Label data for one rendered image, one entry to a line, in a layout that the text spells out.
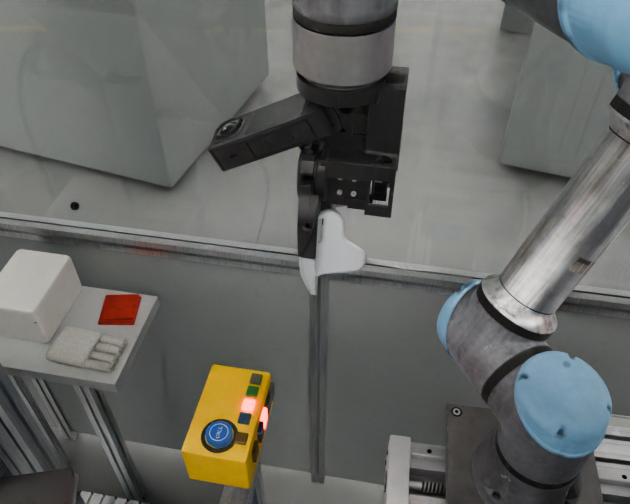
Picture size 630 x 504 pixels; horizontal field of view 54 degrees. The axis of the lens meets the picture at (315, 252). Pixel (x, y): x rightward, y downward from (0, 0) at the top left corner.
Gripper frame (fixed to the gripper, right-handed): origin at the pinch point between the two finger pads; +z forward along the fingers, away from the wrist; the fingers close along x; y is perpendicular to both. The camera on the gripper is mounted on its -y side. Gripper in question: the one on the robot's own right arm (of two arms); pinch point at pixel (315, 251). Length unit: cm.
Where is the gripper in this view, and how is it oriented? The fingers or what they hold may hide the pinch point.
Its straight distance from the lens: 61.5
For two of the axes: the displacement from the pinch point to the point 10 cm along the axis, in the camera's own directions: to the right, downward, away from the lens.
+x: 1.8, -6.9, 7.1
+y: 9.8, 1.3, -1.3
